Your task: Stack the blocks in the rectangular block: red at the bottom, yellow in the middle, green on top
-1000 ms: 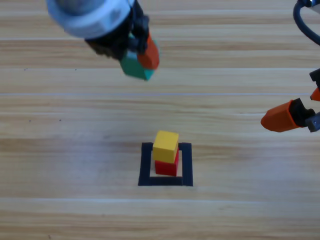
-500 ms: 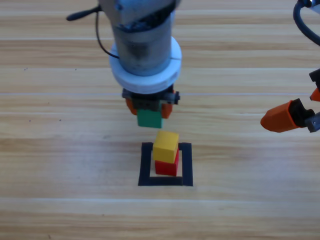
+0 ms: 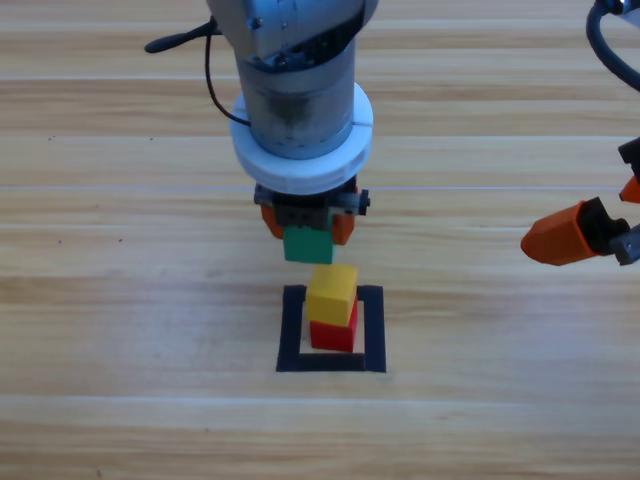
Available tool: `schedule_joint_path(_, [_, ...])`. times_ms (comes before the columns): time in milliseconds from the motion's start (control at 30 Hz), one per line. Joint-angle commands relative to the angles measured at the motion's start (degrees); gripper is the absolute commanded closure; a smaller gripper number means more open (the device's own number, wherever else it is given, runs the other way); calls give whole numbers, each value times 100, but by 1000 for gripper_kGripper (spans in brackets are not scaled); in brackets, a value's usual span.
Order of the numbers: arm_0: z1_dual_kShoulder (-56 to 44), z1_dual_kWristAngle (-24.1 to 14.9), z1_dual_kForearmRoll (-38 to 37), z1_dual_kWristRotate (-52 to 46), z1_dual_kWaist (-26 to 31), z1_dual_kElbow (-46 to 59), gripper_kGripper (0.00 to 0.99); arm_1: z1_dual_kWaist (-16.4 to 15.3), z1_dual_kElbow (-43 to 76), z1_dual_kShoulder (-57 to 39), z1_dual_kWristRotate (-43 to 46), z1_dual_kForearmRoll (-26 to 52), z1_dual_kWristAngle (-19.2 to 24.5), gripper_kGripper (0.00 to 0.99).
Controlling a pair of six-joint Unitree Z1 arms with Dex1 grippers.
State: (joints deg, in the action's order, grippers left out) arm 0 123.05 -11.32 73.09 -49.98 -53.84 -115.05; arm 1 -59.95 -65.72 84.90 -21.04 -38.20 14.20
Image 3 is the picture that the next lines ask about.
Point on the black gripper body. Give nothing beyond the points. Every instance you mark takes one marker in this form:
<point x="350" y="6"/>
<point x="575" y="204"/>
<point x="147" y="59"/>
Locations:
<point x="631" y="247"/>
<point x="305" y="210"/>

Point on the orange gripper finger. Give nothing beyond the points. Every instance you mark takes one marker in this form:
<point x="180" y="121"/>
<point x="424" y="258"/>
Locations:
<point x="343" y="229"/>
<point x="632" y="191"/>
<point x="557" y="237"/>
<point x="272" y="225"/>

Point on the green cube block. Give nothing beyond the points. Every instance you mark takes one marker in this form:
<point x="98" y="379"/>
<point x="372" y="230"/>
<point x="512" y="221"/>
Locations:
<point x="307" y="247"/>

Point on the yellow cube block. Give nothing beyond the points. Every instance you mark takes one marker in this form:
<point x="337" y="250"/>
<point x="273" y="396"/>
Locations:
<point x="330" y="300"/>

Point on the red cube block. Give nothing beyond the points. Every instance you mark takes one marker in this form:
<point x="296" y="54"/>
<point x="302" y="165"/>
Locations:
<point x="330" y="337"/>

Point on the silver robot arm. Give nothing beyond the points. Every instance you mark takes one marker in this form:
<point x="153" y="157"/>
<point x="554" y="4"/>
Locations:
<point x="295" y="100"/>

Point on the black tape square outline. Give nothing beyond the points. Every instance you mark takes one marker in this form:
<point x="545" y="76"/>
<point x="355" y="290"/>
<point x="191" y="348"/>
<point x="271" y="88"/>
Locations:
<point x="372" y="330"/>

